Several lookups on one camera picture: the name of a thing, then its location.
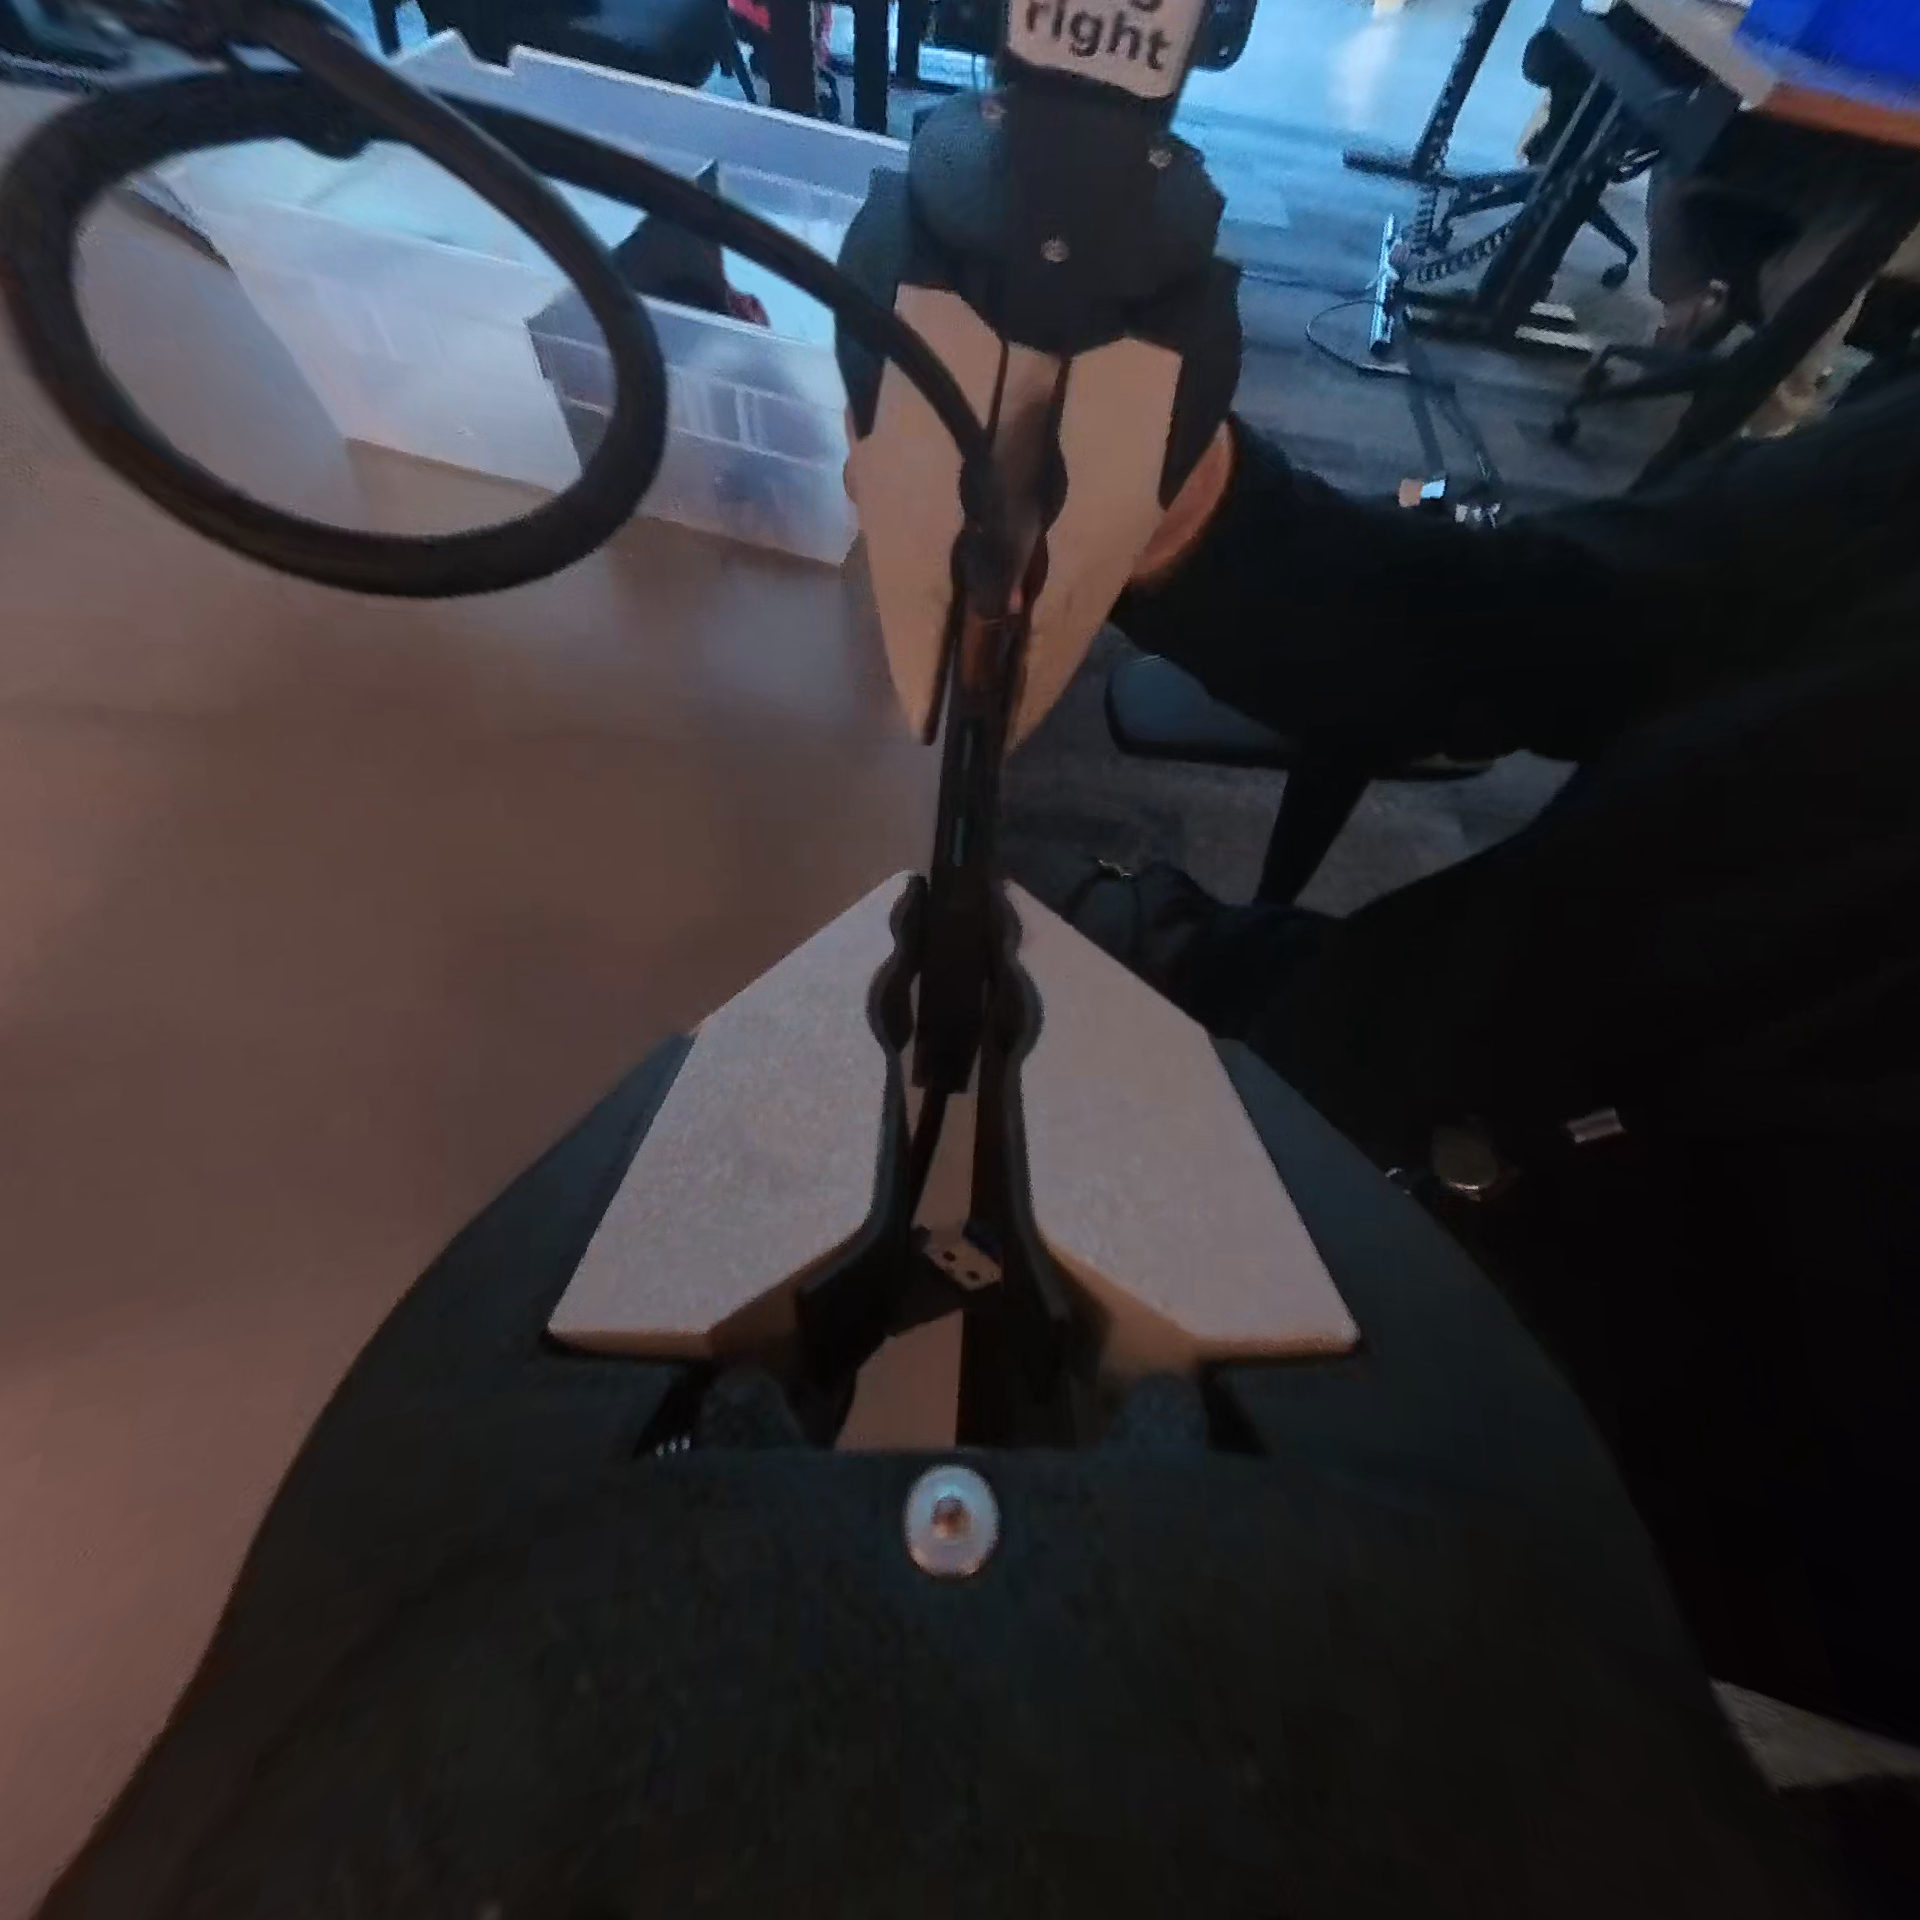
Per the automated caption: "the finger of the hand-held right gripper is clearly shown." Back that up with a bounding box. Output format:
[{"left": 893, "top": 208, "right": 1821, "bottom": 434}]
[
  {"left": 842, "top": 281, "right": 1014, "bottom": 740},
  {"left": 1007, "top": 342, "right": 1190, "bottom": 755}
]

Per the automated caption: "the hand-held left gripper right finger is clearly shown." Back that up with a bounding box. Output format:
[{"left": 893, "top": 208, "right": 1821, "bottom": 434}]
[{"left": 997, "top": 882, "right": 1362, "bottom": 1361}]

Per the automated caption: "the person's right forearm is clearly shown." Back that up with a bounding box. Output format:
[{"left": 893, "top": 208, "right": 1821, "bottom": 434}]
[{"left": 1116, "top": 412, "right": 1920, "bottom": 782}]

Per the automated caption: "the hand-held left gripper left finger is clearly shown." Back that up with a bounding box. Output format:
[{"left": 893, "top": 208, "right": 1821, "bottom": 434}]
[{"left": 546, "top": 872, "right": 923, "bottom": 1361}]

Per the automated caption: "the wooden edge desk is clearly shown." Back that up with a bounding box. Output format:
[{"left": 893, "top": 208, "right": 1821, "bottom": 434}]
[{"left": 1590, "top": 0, "right": 1920, "bottom": 497}]

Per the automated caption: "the thick black usb cable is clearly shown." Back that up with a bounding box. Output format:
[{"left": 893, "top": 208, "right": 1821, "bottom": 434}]
[{"left": 0, "top": 0, "right": 1038, "bottom": 722}]

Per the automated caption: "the person's black clothing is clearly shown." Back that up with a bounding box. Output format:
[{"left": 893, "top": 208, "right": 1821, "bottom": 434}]
[{"left": 1169, "top": 374, "right": 1920, "bottom": 1741}]

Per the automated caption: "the person's right hand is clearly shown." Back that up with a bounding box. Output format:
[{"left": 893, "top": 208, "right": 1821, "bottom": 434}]
[{"left": 1121, "top": 423, "right": 1241, "bottom": 605}]

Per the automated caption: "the black stand frame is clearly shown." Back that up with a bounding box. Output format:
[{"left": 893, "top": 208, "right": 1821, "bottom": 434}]
[{"left": 1341, "top": 0, "right": 1644, "bottom": 354}]

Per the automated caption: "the clear plastic organizer box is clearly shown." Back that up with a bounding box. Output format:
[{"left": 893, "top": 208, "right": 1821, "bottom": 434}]
[{"left": 150, "top": 30, "right": 918, "bottom": 563}]

